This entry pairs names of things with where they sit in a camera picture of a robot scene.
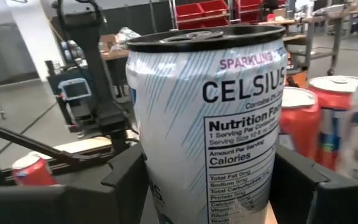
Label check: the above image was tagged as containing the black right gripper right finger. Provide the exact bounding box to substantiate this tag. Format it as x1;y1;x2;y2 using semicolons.
270;145;358;224

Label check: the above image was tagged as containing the wooden side board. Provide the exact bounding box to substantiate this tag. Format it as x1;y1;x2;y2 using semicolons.
29;136;114;156

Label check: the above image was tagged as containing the black aluminium table frame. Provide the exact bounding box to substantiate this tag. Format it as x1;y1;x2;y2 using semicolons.
0;119;117;187

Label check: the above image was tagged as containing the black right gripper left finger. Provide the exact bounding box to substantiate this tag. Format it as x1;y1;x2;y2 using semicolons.
0;142;150;224

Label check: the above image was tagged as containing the workbench with grey legs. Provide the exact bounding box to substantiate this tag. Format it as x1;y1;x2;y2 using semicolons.
258;6;358;75

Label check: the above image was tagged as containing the orange shop vacuum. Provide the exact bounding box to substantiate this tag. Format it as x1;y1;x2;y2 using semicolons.
286;52;310;90

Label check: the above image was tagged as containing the red Fanta can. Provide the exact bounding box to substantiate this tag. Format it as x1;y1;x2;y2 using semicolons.
278;86;322;160
308;75;358;171
12;153;58;187

